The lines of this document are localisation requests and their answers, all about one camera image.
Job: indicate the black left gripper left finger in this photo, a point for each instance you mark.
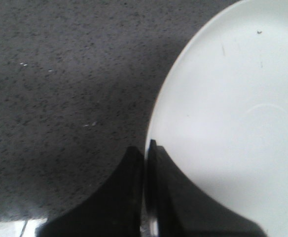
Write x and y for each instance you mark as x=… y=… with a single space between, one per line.
x=113 y=210

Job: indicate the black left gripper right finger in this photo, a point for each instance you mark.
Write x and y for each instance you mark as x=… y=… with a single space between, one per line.
x=178 y=208

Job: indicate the white round plate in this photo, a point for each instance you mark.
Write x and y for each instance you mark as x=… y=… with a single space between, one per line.
x=222 y=113

